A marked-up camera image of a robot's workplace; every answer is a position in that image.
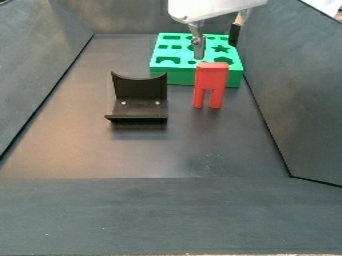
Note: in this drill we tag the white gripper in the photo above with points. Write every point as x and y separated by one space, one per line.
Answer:
191 11

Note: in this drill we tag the red square-circle block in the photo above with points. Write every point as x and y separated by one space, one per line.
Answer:
210 79

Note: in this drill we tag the green foam shape fixture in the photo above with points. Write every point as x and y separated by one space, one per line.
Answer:
173 58

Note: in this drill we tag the black curved cradle stand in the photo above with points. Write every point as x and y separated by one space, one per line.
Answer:
141 98

